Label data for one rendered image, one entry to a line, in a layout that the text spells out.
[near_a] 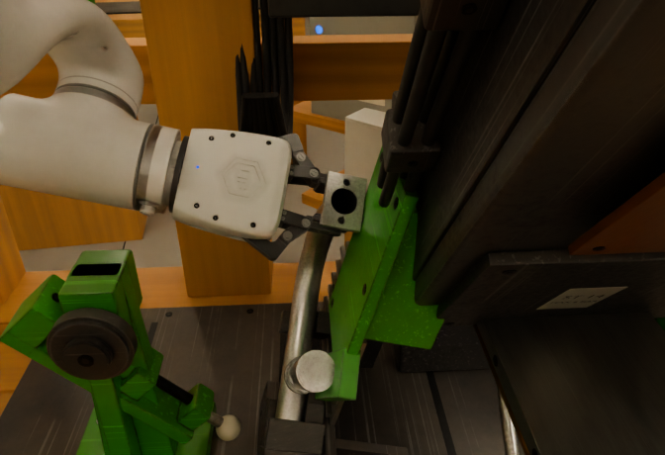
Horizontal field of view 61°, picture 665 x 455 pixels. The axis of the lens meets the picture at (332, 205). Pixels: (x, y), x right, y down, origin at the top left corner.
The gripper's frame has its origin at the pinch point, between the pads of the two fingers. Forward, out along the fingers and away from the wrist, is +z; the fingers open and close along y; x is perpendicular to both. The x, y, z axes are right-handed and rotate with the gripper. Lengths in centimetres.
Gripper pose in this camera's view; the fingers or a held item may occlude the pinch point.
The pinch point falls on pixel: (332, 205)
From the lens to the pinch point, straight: 57.2
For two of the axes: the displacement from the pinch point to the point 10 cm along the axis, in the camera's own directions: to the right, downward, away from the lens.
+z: 9.6, 2.0, 1.8
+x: -2.3, 2.5, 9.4
